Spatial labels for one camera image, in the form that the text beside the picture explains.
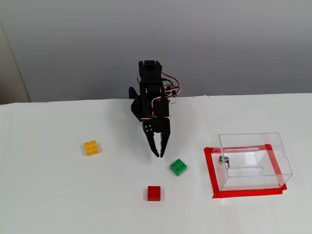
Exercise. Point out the red lego brick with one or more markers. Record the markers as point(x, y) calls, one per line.
point(154, 193)

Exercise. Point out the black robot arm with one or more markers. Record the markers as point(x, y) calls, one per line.
point(150, 73)

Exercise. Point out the black table clamp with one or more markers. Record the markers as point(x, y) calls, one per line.
point(132, 93)

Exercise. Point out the green lego brick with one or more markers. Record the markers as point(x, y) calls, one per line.
point(178, 167)

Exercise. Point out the transparent plastic box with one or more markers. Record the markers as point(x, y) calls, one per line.
point(256, 180)

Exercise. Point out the yellow lego brick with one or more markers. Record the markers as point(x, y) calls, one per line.
point(92, 148)

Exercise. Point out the silver box lock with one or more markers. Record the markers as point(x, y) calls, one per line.
point(223, 160)

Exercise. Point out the red tape frame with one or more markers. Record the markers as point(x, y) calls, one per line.
point(243, 193)

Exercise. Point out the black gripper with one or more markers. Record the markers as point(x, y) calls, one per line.
point(158, 126)

